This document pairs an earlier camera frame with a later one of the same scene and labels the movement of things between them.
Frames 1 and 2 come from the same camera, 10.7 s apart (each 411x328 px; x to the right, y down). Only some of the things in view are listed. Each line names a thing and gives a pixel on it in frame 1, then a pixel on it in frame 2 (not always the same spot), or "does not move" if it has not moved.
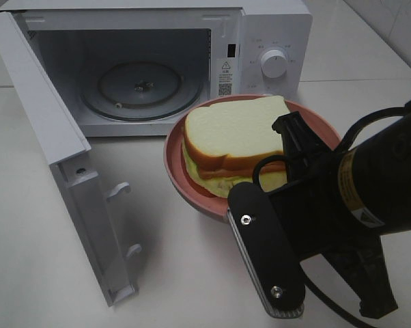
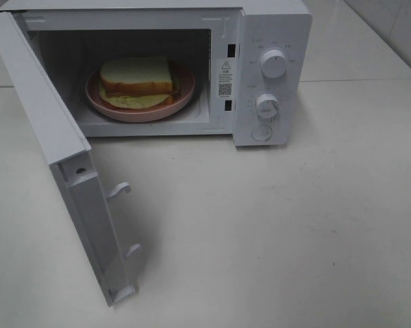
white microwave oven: x=129 y=67 does not move
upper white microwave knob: x=274 y=63 does not move
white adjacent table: x=342 y=46 does not move
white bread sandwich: x=222 y=142 to x=134 y=83
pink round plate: x=179 y=174 to x=141 y=115
